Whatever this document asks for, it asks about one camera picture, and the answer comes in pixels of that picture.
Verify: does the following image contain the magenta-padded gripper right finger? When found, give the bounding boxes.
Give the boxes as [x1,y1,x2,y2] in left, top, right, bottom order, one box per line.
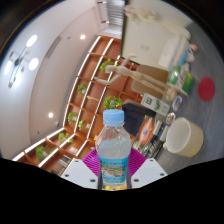
[126,148,168,190]

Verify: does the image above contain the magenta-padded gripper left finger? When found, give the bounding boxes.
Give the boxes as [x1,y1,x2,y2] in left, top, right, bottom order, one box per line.
[60,148,101,190]

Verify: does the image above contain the clear blue-capped water bottle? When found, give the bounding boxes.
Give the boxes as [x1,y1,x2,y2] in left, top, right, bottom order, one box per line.
[95,109,132,191]

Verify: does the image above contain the cream mug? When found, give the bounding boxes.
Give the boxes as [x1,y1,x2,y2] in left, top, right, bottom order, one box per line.
[163,116,205,158]

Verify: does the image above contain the green and white carton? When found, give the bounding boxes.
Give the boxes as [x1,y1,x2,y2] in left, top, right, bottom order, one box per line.
[140,92,172,116]

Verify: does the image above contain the wooden shelf unit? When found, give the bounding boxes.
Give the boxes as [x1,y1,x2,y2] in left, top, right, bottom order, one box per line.
[11,34,158,178]

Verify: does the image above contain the tan chair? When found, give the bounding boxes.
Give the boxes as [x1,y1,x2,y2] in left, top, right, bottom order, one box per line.
[130,64,169,101]

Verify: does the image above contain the wooden artist mannequin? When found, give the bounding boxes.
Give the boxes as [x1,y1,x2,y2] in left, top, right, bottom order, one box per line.
[103,54,178,103]

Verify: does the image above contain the flat round red coaster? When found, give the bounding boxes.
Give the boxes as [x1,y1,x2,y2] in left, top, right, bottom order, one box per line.
[197,76,216,102]

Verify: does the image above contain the branched ceiling lamp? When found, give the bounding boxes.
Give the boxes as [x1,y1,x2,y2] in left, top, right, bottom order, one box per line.
[3,34,40,89]

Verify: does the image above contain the ceiling air vent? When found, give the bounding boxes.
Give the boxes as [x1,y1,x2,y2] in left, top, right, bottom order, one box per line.
[44,35,63,59]

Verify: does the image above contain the recessed ceiling spotlights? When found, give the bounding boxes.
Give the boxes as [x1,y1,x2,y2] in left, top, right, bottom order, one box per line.
[47,33,87,119]

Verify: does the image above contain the white vase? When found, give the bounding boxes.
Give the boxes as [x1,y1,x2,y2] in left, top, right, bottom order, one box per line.
[159,18,192,40]

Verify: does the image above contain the grey curtain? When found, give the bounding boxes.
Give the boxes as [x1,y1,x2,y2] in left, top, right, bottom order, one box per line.
[107,0,126,26]

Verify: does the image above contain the black track light rail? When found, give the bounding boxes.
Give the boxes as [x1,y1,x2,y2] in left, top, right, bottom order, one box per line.
[96,0,109,24]

